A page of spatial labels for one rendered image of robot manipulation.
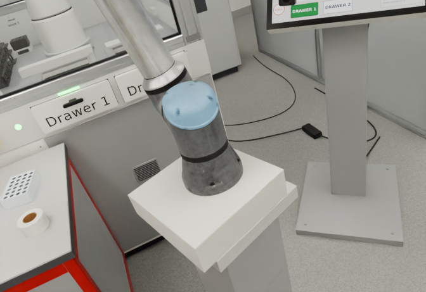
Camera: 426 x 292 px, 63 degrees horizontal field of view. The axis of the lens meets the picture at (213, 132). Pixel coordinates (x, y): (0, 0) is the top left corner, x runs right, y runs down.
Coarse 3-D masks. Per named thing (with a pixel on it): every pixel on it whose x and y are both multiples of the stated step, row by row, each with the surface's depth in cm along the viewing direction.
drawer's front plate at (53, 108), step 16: (64, 96) 127; (80, 96) 129; (96, 96) 132; (112, 96) 134; (32, 112) 125; (48, 112) 128; (64, 112) 130; (80, 112) 132; (96, 112) 134; (48, 128) 130
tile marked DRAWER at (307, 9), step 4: (296, 4) 123; (300, 4) 122; (304, 4) 122; (308, 4) 121; (312, 4) 121; (316, 4) 120; (292, 8) 123; (296, 8) 123; (300, 8) 122; (304, 8) 122; (308, 8) 121; (312, 8) 121; (316, 8) 120; (292, 12) 123; (296, 12) 123; (300, 12) 122; (304, 12) 122; (308, 12) 121; (312, 12) 121; (316, 12) 120; (292, 16) 123; (296, 16) 123; (300, 16) 122; (304, 16) 122
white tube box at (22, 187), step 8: (16, 176) 115; (24, 176) 114; (32, 176) 112; (40, 176) 117; (8, 184) 112; (16, 184) 112; (24, 184) 110; (32, 184) 110; (8, 192) 108; (16, 192) 107; (24, 192) 107; (32, 192) 109; (0, 200) 105; (8, 200) 105; (16, 200) 106; (24, 200) 107; (32, 200) 108; (8, 208) 107
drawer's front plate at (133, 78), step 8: (176, 56) 137; (184, 56) 138; (184, 64) 139; (128, 72) 133; (136, 72) 133; (120, 80) 132; (128, 80) 134; (136, 80) 135; (120, 88) 134; (136, 88) 136; (128, 96) 136; (136, 96) 138
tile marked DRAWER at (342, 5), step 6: (330, 0) 119; (336, 0) 118; (342, 0) 117; (348, 0) 116; (324, 6) 119; (330, 6) 118; (336, 6) 118; (342, 6) 117; (348, 6) 116; (324, 12) 119; (330, 12) 118; (336, 12) 118
